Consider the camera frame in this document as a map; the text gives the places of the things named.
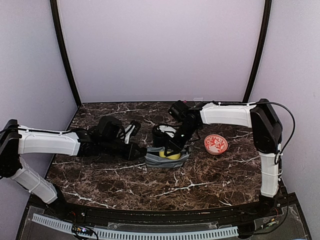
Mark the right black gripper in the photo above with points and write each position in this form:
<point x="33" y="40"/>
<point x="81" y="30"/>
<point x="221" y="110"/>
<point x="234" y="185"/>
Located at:
<point x="176" y="146"/>

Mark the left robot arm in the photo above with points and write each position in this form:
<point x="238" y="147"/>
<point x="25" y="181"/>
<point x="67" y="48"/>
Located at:
<point x="109" y="137"/>

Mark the yellow sponge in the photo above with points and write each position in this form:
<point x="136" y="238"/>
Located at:
<point x="169" y="156"/>

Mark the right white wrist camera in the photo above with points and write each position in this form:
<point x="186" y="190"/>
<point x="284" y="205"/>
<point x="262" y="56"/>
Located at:
<point x="167" y="130"/>

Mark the right black frame post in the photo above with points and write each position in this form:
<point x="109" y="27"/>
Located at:
<point x="259" y="50"/>

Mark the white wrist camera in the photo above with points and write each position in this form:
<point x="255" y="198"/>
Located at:
<point x="131" y="130"/>
<point x="167" y="130"/>

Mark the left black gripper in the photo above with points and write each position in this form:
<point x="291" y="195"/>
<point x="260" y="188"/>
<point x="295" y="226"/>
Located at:
<point x="130" y="154"/>

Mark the white slotted cable duct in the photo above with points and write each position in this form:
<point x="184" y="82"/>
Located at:
<point x="119" y="231"/>

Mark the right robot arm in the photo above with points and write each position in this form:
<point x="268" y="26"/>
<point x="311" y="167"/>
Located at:
<point x="259" y="118"/>

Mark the left black frame post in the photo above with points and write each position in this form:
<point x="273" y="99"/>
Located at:
<point x="63" y="51"/>

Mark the grey zipper pouch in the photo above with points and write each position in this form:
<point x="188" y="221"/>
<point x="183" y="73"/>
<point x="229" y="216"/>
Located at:
<point x="155" y="158"/>

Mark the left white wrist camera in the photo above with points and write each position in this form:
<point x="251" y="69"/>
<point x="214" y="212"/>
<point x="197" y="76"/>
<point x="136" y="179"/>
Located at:
<point x="131" y="130"/>

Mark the black frame post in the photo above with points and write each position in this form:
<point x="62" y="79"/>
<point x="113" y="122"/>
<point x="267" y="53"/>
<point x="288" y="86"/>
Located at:
<point x="259" y="50"/>
<point x="63" y="51"/>

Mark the black front table rail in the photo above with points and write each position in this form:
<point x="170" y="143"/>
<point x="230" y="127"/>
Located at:
<point x="102" y="216"/>

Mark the dark green mug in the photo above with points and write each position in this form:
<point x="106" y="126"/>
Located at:
<point x="159" y="139"/>

